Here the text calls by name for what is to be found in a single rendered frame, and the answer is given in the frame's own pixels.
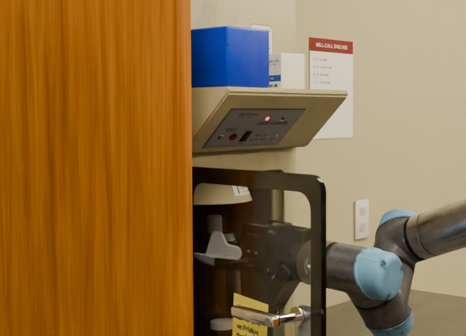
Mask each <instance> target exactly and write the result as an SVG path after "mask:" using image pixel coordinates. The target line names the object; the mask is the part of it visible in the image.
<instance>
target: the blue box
mask: <svg viewBox="0 0 466 336"><path fill-rule="evenodd" d="M269 49H270V48H269V32H268V31H267V30H259V29H253V28H241V27H234V26H219V27H212V28H198V29H191V88H196V87H261V88H268V87H269Z"/></svg>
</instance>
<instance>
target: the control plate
mask: <svg viewBox="0 0 466 336"><path fill-rule="evenodd" d="M305 110H306V109H231V110H230V111H229V112H228V113H227V115H226V116H225V118H224V119H223V120H222V122H221V123H220V125H219V126H218V127H217V128H216V130H215V131H214V133H213V134H212V135H211V136H210V138H209V139H208V141H207V142H206V144H204V146H203V147H202V148H224V147H239V146H254V145H278V144H279V142H280V141H281V140H282V139H283V138H284V136H285V135H286V134H287V132H288V131H289V130H290V129H291V128H292V126H293V125H294V124H295V122H296V121H297V120H298V119H299V117H301V115H302V114H303V113H304V111H305ZM267 116H269V117H270V118H269V119H268V120H267V121H265V120H264V119H265V118H266V117H267ZM283 116H285V117H286V118H285V119H284V120H283V121H281V120H280V119H281V118H282V117H283ZM246 131H253V132H252V134H251V135H250V136H249V137H248V138H247V140H246V141H239V140H240V139H241V137H242V136H243V135H244V134H245V132H246ZM276 132H277V133H278V134H277V135H278V136H277V137H276V136H273V135H274V133H276ZM258 133H260V135H259V136H260V137H259V138H258V137H256V136H255V135H256V134H258ZM266 133H269V137H267V136H266V137H265V136H264V135H265V134H266ZM232 134H237V137H236V138H235V140H233V141H231V140H230V139H229V137H230V136H231V135H232ZM220 135H223V138H222V139H218V137H219V136H220Z"/></svg>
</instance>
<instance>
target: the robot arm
mask: <svg viewBox="0 0 466 336"><path fill-rule="evenodd" d="M465 247H466V197H464V198H462V199H460V200H456V201H454V202H451V203H448V204H445V205H443V206H439V207H437V208H435V209H431V210H429V211H426V212H423V213H421V214H418V215H416V214H415V213H413V212H411V211H408V210H405V209H402V210H400V211H398V210H397V209H393V210H391V211H388V212H386V213H385V214H384V215H383V216H382V218H381V221H380V223H379V227H378V228H377V231H376V233H375V242H374V247H362V246H357V245H349V244H345V243H341V242H334V241H330V240H326V288H328V289H332V290H338V291H341V292H345V293H347V295H348V296H349V298H350V299H351V301H352V303H353V304H354V306H355V307H356V309H357V310H358V312H359V314H360V315H361V317H362V319H363V321H364V324H365V326H366V327H367V328H368V329H370V331H371V332H372V334H373V335H374V336H407V334H409V333H410V331H411V329H412V327H413V322H414V318H413V314H412V310H411V307H410V306H409V305H408V298H409V294H410V291H411V284H412V280H413V275H414V271H415V265H416V263H418V262H420V261H423V260H427V259H429V258H433V257H436V256H439V255H442V254H446V253H449V252H451V251H456V250H458V249H462V248H465Z"/></svg>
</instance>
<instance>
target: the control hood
mask: <svg viewBox="0 0 466 336"><path fill-rule="evenodd" d="M347 95H348V92H347V90H325V89H283V88H261V87H196V88H191V120H192V152H215V151H229V150H256V149H269V148H296V147H305V146H306V145H308V144H309V143H310V142H311V140H312V139H313V138H314V136H315V135H316V134H317V133H318V132H319V131H320V130H321V128H322V127H323V126H324V124H325V123H326V122H327V121H328V120H329V119H330V118H331V116H332V115H333V114H334V112H335V111H336V110H337V109H338V108H339V107H340V105H341V104H342V103H343V102H344V100H345V99H346V98H347ZM231 109H306V110H305V111H304V113H303V114H302V115H301V117H299V119H298V120H297V121H296V122H295V124H294V125H293V126H292V128H291V129H290V130H289V131H288V132H287V134H286V135H285V136H284V138H283V139H282V140H281V141H280V142H279V144H278V145H254V146H239V147H224V148H202V147H203V146H204V144H206V142H207V141H208V139H209V138H210V136H211V135H212V134H213V133H214V131H215V130H216V128H217V127H218V126H219V125H220V123H221V122H222V120H223V119H224V118H225V116H226V115H227V113H228V112H229V111H230V110H231Z"/></svg>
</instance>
